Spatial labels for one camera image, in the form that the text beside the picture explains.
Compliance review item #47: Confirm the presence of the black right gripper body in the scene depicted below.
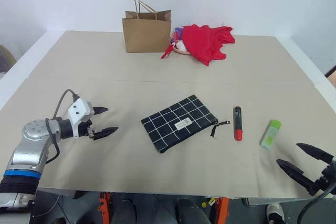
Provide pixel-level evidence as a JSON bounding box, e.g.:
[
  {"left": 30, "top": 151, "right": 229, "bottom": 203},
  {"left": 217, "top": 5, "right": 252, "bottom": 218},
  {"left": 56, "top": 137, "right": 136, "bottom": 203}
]
[{"left": 307, "top": 156, "right": 336, "bottom": 197}]

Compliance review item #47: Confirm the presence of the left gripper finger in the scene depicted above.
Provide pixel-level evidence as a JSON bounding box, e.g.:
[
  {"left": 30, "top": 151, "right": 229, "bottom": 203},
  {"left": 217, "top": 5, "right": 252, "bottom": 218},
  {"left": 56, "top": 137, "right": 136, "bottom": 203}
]
[
  {"left": 93, "top": 126, "right": 119, "bottom": 141},
  {"left": 93, "top": 106, "right": 109, "bottom": 116}
]

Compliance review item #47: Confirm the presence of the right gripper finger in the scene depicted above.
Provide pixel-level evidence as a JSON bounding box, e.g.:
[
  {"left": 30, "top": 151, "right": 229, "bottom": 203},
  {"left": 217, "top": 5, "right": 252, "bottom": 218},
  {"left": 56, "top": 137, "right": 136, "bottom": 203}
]
[
  {"left": 296, "top": 142, "right": 334, "bottom": 162},
  {"left": 276, "top": 158, "right": 315, "bottom": 190}
]

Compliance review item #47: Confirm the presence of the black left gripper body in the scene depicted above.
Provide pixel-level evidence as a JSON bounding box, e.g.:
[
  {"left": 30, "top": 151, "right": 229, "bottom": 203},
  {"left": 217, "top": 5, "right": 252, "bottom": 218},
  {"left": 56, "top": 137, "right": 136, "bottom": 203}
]
[{"left": 78, "top": 119, "right": 96, "bottom": 140}]

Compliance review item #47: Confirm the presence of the black checkered zipper pouch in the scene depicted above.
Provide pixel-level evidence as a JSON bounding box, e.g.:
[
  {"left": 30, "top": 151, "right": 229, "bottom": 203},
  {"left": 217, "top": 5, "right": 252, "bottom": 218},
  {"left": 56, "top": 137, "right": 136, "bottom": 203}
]
[{"left": 141, "top": 94, "right": 231, "bottom": 154}]

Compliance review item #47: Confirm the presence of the beige table cover sheet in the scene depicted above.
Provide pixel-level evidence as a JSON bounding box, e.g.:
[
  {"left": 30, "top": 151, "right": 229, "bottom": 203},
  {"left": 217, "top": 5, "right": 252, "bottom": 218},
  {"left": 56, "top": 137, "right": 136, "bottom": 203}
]
[
  {"left": 25, "top": 30, "right": 324, "bottom": 88},
  {"left": 0, "top": 77, "right": 336, "bottom": 199}
]

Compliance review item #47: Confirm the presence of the white shoe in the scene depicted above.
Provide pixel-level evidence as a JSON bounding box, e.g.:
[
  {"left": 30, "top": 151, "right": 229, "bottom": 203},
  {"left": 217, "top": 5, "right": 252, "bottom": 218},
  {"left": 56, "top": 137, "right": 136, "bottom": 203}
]
[{"left": 266, "top": 202, "right": 286, "bottom": 224}]

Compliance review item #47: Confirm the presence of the red and black marker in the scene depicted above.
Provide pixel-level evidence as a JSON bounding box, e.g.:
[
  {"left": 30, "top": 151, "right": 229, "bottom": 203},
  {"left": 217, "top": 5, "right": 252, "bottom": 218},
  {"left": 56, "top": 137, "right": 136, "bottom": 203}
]
[{"left": 233, "top": 106, "right": 244, "bottom": 142}]

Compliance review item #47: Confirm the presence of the dark rounded shape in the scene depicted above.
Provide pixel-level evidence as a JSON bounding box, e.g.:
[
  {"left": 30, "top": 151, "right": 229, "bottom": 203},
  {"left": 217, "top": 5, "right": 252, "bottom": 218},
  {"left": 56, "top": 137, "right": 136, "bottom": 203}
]
[
  {"left": 112, "top": 199, "right": 138, "bottom": 224},
  {"left": 176, "top": 198, "right": 206, "bottom": 224}
]

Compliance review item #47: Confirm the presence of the red ribbon bow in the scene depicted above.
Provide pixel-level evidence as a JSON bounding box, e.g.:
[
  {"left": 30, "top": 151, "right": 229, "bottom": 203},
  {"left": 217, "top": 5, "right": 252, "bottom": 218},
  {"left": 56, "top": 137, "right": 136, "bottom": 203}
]
[{"left": 160, "top": 43, "right": 176, "bottom": 60}]

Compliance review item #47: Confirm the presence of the brown paper bag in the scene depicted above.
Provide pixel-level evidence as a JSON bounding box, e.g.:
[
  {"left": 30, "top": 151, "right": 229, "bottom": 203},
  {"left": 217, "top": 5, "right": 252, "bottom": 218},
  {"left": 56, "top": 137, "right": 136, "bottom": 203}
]
[{"left": 121, "top": 0, "right": 173, "bottom": 54}]

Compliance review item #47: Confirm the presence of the beige chair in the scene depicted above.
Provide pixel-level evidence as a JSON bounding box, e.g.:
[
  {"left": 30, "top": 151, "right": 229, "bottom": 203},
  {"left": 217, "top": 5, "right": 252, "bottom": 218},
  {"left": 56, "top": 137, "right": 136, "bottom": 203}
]
[{"left": 0, "top": 45, "right": 17, "bottom": 74}]

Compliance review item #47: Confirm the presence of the red cloth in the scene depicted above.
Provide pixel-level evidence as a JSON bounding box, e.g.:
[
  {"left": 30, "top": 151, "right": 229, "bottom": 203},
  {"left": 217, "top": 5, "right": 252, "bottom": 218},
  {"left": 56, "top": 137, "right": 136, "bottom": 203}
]
[{"left": 181, "top": 24, "right": 236, "bottom": 67}]

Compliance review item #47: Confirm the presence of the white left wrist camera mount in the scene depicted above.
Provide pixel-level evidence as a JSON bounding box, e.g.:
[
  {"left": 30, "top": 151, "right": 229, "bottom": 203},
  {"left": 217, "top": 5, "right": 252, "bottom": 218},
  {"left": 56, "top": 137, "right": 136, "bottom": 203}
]
[{"left": 67, "top": 98, "right": 95, "bottom": 138}]

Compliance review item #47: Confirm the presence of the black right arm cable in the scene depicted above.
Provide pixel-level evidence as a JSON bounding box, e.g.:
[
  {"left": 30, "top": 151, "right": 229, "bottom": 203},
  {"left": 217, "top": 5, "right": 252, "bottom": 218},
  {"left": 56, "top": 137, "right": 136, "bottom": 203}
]
[{"left": 299, "top": 185, "right": 334, "bottom": 224}]

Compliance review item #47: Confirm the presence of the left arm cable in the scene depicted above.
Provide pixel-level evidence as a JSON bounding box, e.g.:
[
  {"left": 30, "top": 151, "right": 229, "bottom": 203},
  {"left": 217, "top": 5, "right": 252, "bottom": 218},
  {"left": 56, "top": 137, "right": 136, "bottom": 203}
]
[{"left": 44, "top": 89, "right": 79, "bottom": 162}]

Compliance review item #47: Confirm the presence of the orange table frame leg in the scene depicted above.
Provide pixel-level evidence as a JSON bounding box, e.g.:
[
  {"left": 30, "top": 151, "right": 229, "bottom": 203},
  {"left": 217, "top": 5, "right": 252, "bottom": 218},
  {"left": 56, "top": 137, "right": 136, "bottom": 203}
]
[
  {"left": 215, "top": 197, "right": 229, "bottom": 224},
  {"left": 98, "top": 191, "right": 113, "bottom": 224}
]

